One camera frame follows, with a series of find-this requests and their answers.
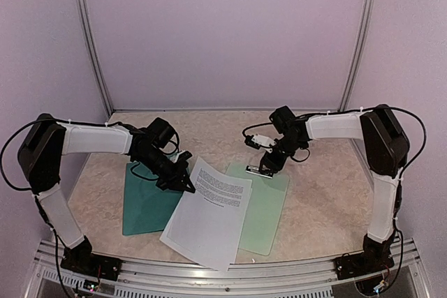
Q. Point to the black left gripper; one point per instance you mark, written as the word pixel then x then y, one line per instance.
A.
pixel 174 181

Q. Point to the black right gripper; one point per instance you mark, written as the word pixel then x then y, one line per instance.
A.
pixel 274 165

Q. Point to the light green clipboard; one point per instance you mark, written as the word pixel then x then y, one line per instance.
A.
pixel 264 209

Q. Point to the dark green folder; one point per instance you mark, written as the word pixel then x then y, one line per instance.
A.
pixel 146 208

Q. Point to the white paper sheet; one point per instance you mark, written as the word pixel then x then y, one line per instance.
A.
pixel 206 225

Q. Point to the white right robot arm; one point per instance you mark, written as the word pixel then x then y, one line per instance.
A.
pixel 386 151

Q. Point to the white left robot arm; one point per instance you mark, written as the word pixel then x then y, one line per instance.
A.
pixel 51 143

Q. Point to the front aluminium rail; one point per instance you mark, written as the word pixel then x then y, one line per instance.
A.
pixel 304 278

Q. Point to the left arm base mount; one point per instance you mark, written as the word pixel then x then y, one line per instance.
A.
pixel 81 260

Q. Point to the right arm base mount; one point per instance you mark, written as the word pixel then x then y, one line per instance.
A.
pixel 374 257

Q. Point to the right aluminium frame post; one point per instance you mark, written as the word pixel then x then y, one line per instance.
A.
pixel 365 18

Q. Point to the aluminium frame post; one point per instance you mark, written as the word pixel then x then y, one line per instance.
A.
pixel 87 33
pixel 365 18

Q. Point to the left aluminium frame post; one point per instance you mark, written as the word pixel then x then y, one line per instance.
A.
pixel 87 33

